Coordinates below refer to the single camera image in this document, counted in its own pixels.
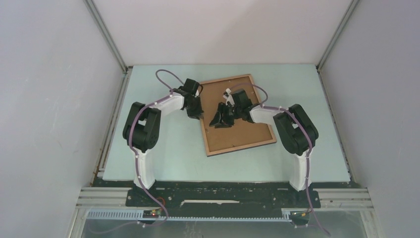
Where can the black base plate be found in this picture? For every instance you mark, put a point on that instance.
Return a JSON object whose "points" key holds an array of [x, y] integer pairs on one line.
{"points": [[229, 200]]}

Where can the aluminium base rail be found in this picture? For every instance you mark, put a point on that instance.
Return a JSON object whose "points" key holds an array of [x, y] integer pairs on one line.
{"points": [[108, 201]]}

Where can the corner aluminium profile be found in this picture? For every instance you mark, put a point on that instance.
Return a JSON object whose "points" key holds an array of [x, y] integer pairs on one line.
{"points": [[337, 33], [100, 23]]}

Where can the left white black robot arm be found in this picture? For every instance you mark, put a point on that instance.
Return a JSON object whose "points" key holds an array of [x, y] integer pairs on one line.
{"points": [[141, 130]]}

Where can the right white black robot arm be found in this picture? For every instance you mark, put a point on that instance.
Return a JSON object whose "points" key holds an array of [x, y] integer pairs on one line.
{"points": [[297, 132]]}

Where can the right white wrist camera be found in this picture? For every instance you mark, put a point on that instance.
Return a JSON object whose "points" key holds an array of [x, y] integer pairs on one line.
{"points": [[228, 97]]}

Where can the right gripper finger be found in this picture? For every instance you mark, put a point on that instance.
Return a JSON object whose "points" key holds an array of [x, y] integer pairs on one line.
{"points": [[218, 119], [224, 123]]}

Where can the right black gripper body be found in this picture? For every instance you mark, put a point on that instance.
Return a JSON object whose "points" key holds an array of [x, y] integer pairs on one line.
{"points": [[235, 111]]}

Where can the left corner aluminium profile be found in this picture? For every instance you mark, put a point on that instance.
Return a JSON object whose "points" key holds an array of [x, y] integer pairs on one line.
{"points": [[100, 23]]}

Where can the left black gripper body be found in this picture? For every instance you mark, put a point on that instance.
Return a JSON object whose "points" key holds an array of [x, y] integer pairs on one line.
{"points": [[194, 110]]}

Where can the wooden picture frame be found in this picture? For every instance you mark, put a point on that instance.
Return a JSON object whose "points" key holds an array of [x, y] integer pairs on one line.
{"points": [[236, 149]]}

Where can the right corner aluminium profile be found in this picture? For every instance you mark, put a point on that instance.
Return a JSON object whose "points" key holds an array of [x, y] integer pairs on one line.
{"points": [[337, 33]]}

